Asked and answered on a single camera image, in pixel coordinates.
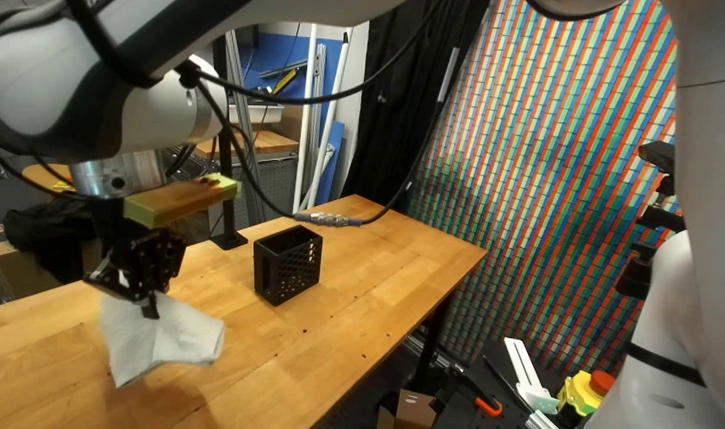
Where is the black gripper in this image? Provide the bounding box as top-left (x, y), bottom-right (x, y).
top-left (82, 195), bottom-right (189, 322)

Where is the white cloth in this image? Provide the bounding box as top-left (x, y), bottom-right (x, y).
top-left (97, 288), bottom-right (230, 390)

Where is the black perforated box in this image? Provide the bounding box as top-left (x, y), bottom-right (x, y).
top-left (250, 223), bottom-right (327, 307)

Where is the brown cardboard box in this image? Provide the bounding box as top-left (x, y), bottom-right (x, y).
top-left (375, 388), bottom-right (439, 429)

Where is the yellow wooden block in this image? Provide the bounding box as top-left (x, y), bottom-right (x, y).
top-left (121, 172), bottom-right (243, 231)

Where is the black vertical pole stand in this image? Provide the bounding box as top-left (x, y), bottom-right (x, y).
top-left (209, 32), bottom-right (250, 253)

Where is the wooden workbench with metal panel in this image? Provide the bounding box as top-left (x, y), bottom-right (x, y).
top-left (194, 127), bottom-right (300, 163)

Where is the white diagonal pole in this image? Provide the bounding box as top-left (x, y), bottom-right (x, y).
top-left (288, 22), bottom-right (354, 215)

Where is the blue panel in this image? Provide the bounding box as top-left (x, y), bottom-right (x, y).
top-left (238, 32), bottom-right (351, 204)

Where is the black curtain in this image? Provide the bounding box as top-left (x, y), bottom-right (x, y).
top-left (340, 0), bottom-right (491, 218)

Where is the colourful striped backdrop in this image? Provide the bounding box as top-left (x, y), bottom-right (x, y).
top-left (412, 0), bottom-right (686, 388)

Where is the yellow emergency stop button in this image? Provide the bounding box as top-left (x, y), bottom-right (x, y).
top-left (557, 368), bottom-right (617, 420)

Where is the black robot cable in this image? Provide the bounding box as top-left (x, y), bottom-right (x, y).
top-left (175, 0), bottom-right (491, 234)

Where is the orange handled clamp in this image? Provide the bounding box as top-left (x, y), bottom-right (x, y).
top-left (456, 369), bottom-right (505, 420)

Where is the white bracket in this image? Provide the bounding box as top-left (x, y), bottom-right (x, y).
top-left (500, 336), bottom-right (563, 414)

